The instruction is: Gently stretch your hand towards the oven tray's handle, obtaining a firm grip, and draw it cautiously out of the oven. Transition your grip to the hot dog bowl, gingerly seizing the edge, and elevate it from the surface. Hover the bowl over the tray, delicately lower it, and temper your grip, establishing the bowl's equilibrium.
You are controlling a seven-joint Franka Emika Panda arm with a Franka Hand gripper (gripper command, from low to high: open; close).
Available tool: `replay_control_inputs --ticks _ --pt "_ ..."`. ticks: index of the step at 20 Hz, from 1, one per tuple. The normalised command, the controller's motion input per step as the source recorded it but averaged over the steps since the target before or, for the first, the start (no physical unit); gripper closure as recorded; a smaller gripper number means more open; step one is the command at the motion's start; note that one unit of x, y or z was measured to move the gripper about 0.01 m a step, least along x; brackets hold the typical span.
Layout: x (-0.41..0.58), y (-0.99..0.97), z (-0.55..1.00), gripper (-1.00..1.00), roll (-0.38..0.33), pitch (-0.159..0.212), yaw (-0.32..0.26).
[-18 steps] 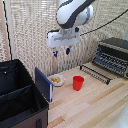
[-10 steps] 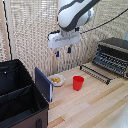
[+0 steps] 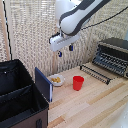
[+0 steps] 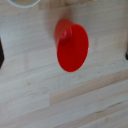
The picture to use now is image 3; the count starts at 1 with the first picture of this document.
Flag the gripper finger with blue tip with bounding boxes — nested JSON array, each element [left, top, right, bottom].
[[68, 44, 75, 52], [57, 49, 64, 59]]

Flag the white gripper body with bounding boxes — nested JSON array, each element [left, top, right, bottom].
[[49, 31, 81, 52]]

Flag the yellow food pieces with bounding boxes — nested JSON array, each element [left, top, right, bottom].
[[51, 76, 62, 84]]

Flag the white bowl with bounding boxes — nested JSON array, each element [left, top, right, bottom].
[[47, 73, 65, 88]]

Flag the black oven tray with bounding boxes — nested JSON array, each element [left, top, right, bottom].
[[93, 53, 128, 73]]

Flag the black toaster oven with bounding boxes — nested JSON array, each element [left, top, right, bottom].
[[92, 37, 128, 80]]

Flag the woven bamboo blind screen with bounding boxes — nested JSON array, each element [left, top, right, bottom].
[[0, 0, 128, 79]]

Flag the blue flat book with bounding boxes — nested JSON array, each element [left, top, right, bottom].
[[34, 66, 54, 103]]

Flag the red plastic cup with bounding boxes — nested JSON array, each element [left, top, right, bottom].
[[72, 75, 85, 92]]

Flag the thin black pole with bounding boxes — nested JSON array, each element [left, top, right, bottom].
[[1, 0, 13, 62]]

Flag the black fabric storage box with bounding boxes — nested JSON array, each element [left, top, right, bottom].
[[0, 59, 50, 128]]

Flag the wooden screen post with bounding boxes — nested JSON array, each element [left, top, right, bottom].
[[51, 0, 65, 75]]

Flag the black wire rack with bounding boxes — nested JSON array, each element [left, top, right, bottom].
[[79, 64, 113, 85]]

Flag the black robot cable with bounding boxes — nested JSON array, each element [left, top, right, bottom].
[[79, 14, 128, 31]]

